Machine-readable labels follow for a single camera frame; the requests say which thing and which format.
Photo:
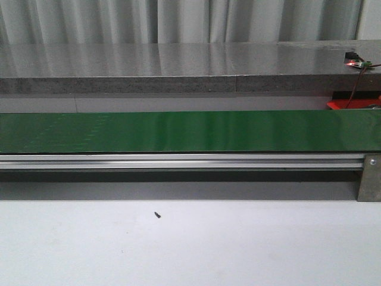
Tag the green conveyor belt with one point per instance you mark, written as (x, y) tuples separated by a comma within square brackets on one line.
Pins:
[(342, 131)]

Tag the red plastic tray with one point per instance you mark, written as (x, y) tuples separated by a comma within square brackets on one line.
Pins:
[(354, 103)]

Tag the small sensor circuit board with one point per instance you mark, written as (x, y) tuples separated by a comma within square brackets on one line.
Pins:
[(352, 59)]

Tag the white curtain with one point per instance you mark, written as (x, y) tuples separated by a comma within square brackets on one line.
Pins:
[(187, 21)]

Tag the aluminium conveyor frame rail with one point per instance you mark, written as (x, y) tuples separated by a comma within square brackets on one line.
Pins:
[(183, 161)]

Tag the steel conveyor support bracket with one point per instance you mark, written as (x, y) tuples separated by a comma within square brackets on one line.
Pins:
[(370, 189)]

